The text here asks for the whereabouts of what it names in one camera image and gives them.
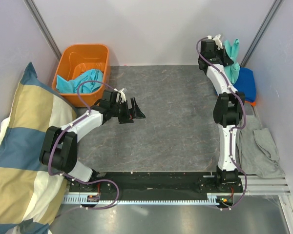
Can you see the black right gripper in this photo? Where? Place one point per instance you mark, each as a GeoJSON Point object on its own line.
{"type": "Point", "coordinates": [225, 60]}

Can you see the folded blue t shirt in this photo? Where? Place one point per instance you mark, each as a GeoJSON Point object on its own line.
{"type": "Point", "coordinates": [246, 84]}

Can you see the white slotted cable duct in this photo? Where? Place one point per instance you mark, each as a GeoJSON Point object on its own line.
{"type": "Point", "coordinates": [80, 199]}

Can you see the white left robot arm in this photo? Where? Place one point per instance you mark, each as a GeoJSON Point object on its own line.
{"type": "Point", "coordinates": [60, 146]}

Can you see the light blue t shirt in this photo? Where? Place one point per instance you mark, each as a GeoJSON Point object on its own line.
{"type": "Point", "coordinates": [71, 86]}

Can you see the striped blue beige pillow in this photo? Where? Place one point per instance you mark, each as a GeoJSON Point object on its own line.
{"type": "Point", "coordinates": [29, 197]}

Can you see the grey cloth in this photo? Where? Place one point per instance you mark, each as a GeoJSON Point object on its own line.
{"type": "Point", "coordinates": [258, 154]}

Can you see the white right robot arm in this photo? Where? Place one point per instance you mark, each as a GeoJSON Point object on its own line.
{"type": "Point", "coordinates": [228, 110]}

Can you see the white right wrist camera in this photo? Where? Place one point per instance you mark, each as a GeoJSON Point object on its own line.
{"type": "Point", "coordinates": [218, 40]}

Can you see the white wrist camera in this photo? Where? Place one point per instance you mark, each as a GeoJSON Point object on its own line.
{"type": "Point", "coordinates": [121, 97]}
{"type": "Point", "coordinates": [218, 40]}

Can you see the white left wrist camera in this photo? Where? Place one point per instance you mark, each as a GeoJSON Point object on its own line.
{"type": "Point", "coordinates": [121, 97]}

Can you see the folded orange t shirt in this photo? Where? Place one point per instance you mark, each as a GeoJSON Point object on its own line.
{"type": "Point", "coordinates": [252, 103]}

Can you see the right aluminium corner post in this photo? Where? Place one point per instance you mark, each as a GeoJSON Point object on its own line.
{"type": "Point", "coordinates": [261, 31]}

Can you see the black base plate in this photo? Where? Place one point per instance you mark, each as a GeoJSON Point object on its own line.
{"type": "Point", "coordinates": [152, 185]}

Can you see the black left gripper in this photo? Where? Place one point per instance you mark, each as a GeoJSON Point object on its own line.
{"type": "Point", "coordinates": [134, 111]}

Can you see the orange plastic basket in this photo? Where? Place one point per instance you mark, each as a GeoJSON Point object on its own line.
{"type": "Point", "coordinates": [78, 59]}

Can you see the left aluminium corner post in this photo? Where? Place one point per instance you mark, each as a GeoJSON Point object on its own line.
{"type": "Point", "coordinates": [43, 27]}

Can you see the aluminium corner post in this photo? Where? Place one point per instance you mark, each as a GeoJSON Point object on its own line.
{"type": "Point", "coordinates": [261, 31]}
{"type": "Point", "coordinates": [43, 27]}

